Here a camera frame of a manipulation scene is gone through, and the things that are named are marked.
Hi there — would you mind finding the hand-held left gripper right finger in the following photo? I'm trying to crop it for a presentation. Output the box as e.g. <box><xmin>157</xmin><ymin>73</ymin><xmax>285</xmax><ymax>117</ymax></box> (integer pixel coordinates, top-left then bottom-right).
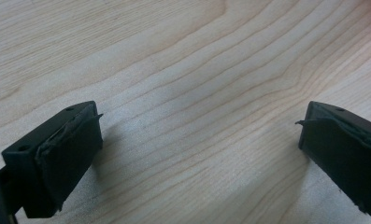
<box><xmin>294</xmin><ymin>100</ymin><xmax>371</xmax><ymax>218</ymax></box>

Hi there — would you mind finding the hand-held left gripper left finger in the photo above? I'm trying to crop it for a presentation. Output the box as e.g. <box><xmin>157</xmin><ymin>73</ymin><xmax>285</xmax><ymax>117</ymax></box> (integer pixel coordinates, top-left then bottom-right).
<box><xmin>1</xmin><ymin>100</ymin><xmax>105</xmax><ymax>219</ymax></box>

